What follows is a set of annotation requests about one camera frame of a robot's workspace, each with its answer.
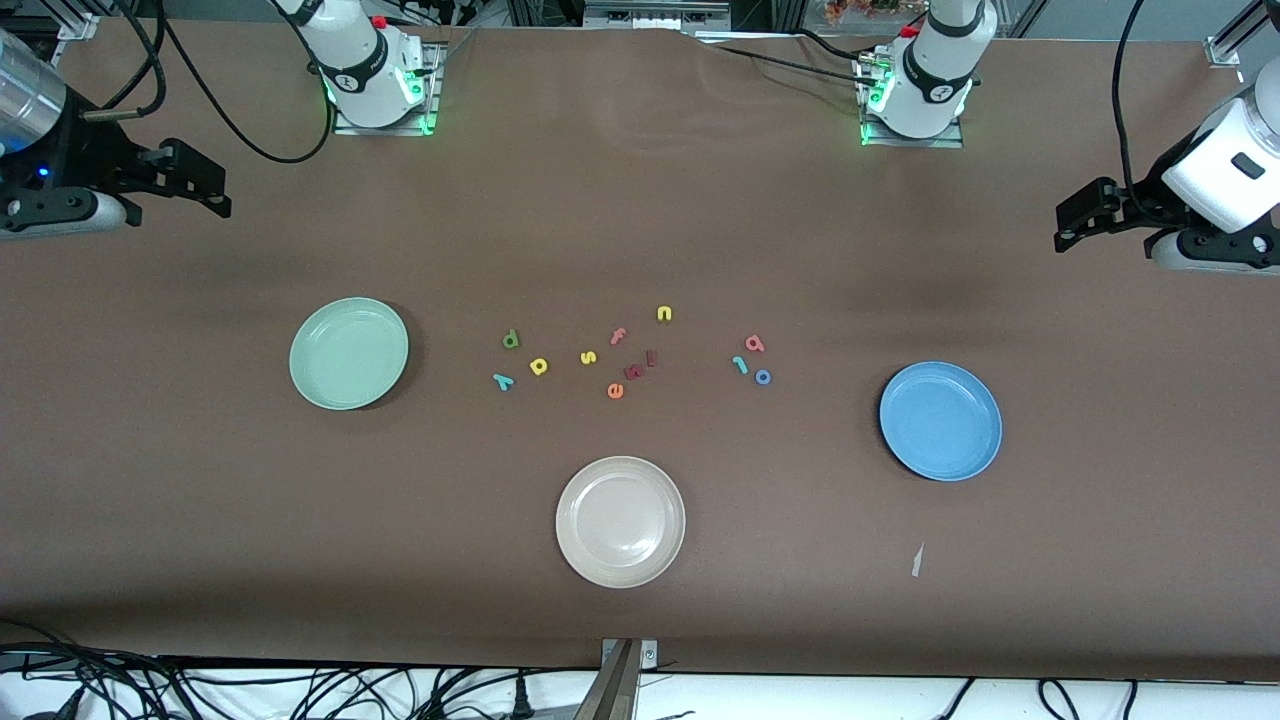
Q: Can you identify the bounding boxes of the silver metal bracket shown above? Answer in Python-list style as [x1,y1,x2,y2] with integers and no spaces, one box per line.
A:
[602,638,659,673]

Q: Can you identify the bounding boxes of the blue plate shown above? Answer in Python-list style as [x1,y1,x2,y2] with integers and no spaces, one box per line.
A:
[879,361,1003,482]

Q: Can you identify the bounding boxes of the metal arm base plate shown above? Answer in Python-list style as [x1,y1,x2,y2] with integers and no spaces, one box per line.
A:
[333,40,443,137]
[858,55,966,149]

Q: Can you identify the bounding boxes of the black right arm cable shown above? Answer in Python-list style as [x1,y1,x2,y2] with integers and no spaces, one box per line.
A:
[80,0,333,165]

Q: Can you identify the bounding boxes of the black base cable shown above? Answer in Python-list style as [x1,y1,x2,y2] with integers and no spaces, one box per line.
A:
[700,43,873,85]
[790,28,863,61]

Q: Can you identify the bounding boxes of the orange decorative object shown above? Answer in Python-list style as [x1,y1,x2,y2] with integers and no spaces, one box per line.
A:
[825,0,926,21]

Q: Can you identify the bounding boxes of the grey metal beam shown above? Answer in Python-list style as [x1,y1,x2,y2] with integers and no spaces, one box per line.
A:
[573,640,641,720]

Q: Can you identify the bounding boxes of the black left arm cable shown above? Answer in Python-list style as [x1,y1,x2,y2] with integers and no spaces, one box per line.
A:
[1112,0,1149,216]

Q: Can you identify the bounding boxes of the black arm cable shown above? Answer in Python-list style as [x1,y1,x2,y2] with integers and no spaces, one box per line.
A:
[80,0,333,165]
[1112,0,1149,216]

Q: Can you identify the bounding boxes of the brown table cover sheet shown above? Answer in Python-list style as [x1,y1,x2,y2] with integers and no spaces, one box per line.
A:
[0,18,1280,683]

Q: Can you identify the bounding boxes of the beige plate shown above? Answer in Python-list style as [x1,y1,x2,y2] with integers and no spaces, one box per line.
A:
[555,456,687,589]

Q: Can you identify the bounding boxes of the black cable tangle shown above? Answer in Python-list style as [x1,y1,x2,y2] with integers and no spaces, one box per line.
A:
[0,620,601,720]

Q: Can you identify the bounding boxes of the green plate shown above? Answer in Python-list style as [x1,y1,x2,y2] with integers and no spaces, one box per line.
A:
[289,297,410,411]

